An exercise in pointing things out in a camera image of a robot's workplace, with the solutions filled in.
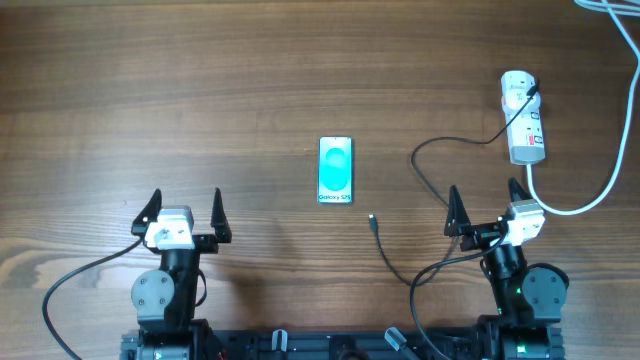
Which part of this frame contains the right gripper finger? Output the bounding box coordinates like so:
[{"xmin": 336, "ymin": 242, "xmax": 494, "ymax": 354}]
[
  {"xmin": 444, "ymin": 185, "xmax": 472, "ymax": 237},
  {"xmin": 508, "ymin": 178, "xmax": 532, "ymax": 202}
]

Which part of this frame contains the black USB charging cable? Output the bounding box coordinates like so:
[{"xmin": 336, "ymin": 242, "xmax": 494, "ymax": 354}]
[{"xmin": 368, "ymin": 79, "xmax": 541, "ymax": 288}]

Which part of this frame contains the white round charger adapter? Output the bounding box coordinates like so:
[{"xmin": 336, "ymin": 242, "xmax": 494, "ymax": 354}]
[{"xmin": 502, "ymin": 86, "xmax": 541, "ymax": 114}]

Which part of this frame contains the white cables top corner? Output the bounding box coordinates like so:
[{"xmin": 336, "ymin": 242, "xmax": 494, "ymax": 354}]
[{"xmin": 573, "ymin": 0, "xmax": 640, "ymax": 18}]

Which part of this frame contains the turquoise Galaxy S25 smartphone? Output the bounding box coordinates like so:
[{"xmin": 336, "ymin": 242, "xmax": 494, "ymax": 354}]
[{"xmin": 317, "ymin": 136, "xmax": 353, "ymax": 204}]

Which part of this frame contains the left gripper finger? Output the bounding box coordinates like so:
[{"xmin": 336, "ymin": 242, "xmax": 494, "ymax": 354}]
[
  {"xmin": 131, "ymin": 189, "xmax": 162, "ymax": 237},
  {"xmin": 210, "ymin": 188, "xmax": 232, "ymax": 243}
]

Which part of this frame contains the white power strip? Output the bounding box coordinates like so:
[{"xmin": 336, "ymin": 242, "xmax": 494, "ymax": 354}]
[{"xmin": 501, "ymin": 70, "xmax": 545, "ymax": 165}]

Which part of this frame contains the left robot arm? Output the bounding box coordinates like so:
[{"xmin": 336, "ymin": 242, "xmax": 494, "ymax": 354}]
[{"xmin": 120, "ymin": 189, "xmax": 232, "ymax": 360}]

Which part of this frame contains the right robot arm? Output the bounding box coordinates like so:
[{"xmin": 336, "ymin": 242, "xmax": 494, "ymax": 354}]
[{"xmin": 444, "ymin": 178, "xmax": 569, "ymax": 360}]

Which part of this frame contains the white power strip cord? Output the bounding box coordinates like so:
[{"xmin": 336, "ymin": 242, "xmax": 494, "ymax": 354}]
[{"xmin": 525, "ymin": 0, "xmax": 640, "ymax": 217}]

